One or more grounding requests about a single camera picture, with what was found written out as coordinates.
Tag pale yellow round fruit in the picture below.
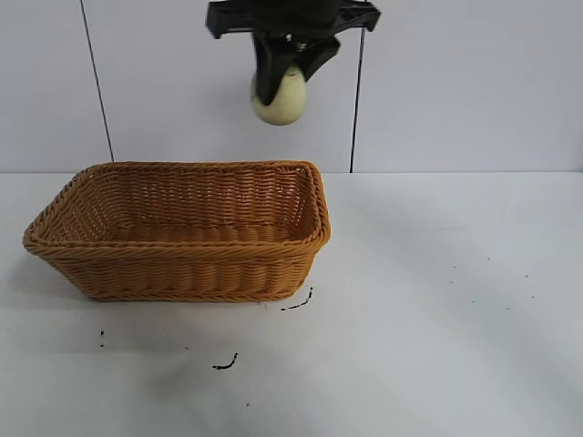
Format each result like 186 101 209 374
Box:
250 63 307 127

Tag thin black cable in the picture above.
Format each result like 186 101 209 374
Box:
349 25 366 175
79 0 116 164

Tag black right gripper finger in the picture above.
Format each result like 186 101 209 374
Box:
297 37 343 79
253 33 293 106

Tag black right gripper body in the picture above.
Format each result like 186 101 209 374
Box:
206 0 382 41

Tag brown woven wicker basket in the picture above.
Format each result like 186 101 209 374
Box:
23 158 333 303

